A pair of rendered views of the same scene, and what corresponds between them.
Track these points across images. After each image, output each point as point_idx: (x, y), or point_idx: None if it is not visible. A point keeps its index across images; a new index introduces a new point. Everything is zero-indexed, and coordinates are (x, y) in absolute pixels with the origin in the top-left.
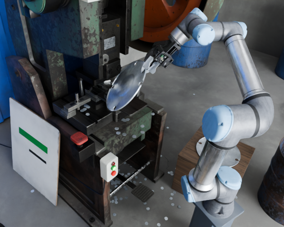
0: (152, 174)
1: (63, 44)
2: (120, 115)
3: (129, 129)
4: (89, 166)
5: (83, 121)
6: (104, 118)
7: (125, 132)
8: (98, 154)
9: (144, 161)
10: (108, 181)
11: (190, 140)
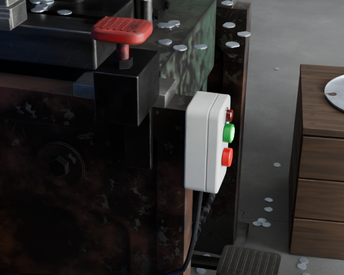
0: (226, 233)
1: None
2: (156, 7)
3: (191, 46)
4: (114, 187)
5: (69, 26)
6: (122, 13)
7: (187, 56)
8: (167, 102)
9: (196, 200)
10: (191, 217)
11: (302, 95)
